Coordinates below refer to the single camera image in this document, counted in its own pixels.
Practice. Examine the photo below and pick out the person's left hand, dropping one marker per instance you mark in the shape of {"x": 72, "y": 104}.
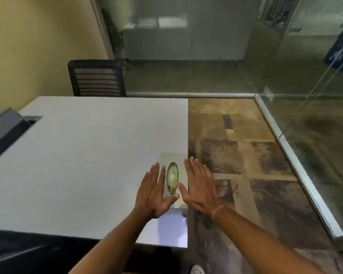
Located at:
{"x": 150, "y": 196}

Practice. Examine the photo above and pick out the black slatted office chair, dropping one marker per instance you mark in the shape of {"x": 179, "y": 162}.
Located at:
{"x": 97, "y": 78}

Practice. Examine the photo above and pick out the white cabinet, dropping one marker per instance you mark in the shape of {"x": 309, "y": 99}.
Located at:
{"x": 157, "y": 37}

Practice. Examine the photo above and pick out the green potted plant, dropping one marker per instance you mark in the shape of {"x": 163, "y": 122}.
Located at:
{"x": 114, "y": 34}

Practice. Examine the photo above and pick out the person's right forearm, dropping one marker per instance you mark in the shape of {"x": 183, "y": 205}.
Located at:
{"x": 257, "y": 242}

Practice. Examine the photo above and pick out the person's right thumb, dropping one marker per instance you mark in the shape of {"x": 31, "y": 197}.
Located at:
{"x": 183, "y": 191}

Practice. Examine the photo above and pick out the person's left forearm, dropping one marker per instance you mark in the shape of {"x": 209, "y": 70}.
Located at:
{"x": 117, "y": 242}

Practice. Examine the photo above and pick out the blue patterned panel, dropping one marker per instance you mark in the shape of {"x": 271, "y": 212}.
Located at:
{"x": 341, "y": 48}

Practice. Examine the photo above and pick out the person's right hand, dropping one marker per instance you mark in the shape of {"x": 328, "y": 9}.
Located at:
{"x": 201, "y": 194}

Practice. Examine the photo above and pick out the person's left thumb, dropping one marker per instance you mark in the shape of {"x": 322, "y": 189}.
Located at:
{"x": 171, "y": 200}

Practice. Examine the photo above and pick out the thin thread wristband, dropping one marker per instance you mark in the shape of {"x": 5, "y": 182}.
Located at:
{"x": 218, "y": 211}

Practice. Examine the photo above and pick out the person's left middle finger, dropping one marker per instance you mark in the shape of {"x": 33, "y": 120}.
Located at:
{"x": 155, "y": 178}

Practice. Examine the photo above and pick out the green oval glass object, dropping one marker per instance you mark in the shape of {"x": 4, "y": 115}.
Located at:
{"x": 172, "y": 178}

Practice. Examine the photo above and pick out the white shoe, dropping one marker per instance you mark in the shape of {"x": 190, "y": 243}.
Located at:
{"x": 197, "y": 269}

